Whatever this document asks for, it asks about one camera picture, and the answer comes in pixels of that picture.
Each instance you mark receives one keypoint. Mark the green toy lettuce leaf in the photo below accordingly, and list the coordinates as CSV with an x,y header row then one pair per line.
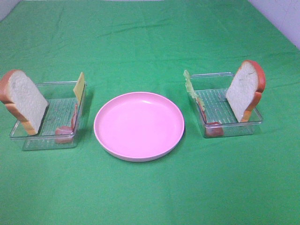
x,y
191,91

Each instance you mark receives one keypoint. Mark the toy bacon strip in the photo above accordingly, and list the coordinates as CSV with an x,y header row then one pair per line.
x,y
211,129
66,130

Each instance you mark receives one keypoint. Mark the yellow toy cheese slice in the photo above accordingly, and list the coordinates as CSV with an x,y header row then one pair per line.
x,y
79,87

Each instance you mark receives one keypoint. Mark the toy bread slice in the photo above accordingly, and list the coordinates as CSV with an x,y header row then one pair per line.
x,y
23,99
245,90

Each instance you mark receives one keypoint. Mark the pink round plate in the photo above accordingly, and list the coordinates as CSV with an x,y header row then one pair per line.
x,y
139,126

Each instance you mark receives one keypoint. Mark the right clear plastic tray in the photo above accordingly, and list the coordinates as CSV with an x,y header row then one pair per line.
x,y
212,89

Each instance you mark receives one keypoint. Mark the clear plastic tray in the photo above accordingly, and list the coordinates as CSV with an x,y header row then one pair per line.
x,y
61,103
212,89

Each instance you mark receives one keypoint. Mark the green tablecloth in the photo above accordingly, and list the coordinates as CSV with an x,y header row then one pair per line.
x,y
145,46

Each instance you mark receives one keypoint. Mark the left clear plastic tray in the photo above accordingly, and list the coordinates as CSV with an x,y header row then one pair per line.
x,y
61,103

